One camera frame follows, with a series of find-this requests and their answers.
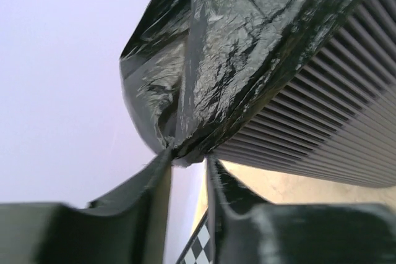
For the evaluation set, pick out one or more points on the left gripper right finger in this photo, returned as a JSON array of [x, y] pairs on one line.
[[246, 228]]

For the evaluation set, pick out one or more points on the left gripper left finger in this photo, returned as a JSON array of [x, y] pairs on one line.
[[125, 225]]

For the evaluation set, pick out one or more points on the black plastic trash bag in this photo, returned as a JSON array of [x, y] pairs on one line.
[[195, 72]]

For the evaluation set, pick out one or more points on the black white chessboard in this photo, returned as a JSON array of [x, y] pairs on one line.
[[197, 249]]

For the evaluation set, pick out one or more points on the grey plastic trash bin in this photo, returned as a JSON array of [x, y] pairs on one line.
[[335, 119]]

